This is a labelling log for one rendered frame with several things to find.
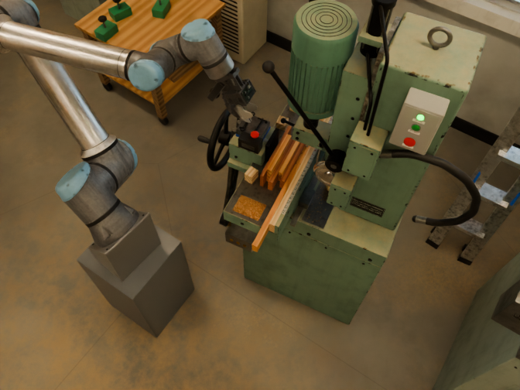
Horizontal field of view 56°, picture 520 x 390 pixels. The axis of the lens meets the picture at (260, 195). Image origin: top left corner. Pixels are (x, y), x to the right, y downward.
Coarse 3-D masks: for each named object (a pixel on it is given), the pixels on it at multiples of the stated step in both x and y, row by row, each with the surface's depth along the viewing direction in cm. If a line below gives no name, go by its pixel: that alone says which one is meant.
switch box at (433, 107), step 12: (408, 96) 119; (420, 96) 119; (432, 96) 119; (408, 108) 118; (420, 108) 117; (432, 108) 117; (444, 108) 117; (408, 120) 121; (432, 120) 118; (396, 132) 127; (408, 132) 125; (420, 132) 123; (432, 132) 121; (396, 144) 130; (420, 144) 126
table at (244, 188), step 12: (288, 108) 192; (240, 168) 182; (312, 168) 178; (240, 192) 172; (252, 192) 172; (264, 192) 172; (276, 192) 172; (300, 192) 174; (228, 204) 169; (228, 216) 169; (240, 216) 167; (264, 216) 167; (288, 216) 168; (252, 228) 168; (276, 240) 167
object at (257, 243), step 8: (320, 120) 184; (288, 184) 169; (280, 192) 167; (280, 200) 166; (272, 208) 164; (272, 216) 162; (264, 224) 161; (264, 232) 159; (256, 240) 158; (256, 248) 158
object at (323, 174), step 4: (320, 160) 160; (324, 160) 158; (316, 164) 160; (320, 164) 159; (324, 164) 158; (316, 168) 161; (320, 168) 160; (324, 168) 159; (316, 172) 162; (320, 172) 162; (324, 172) 161; (328, 172) 160; (332, 172) 159; (316, 176) 164; (320, 176) 164; (324, 176) 162; (328, 176) 161; (332, 176) 160; (320, 180) 165; (324, 180) 165; (328, 180) 164; (328, 184) 165
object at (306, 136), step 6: (300, 120) 167; (294, 126) 166; (300, 126) 166; (318, 126) 166; (324, 126) 166; (330, 126) 166; (294, 132) 168; (300, 132) 166; (306, 132) 165; (312, 132) 165; (324, 132) 165; (294, 138) 170; (300, 138) 169; (306, 138) 167; (312, 138) 166; (324, 138) 164; (306, 144) 170; (312, 144) 169; (324, 150) 168
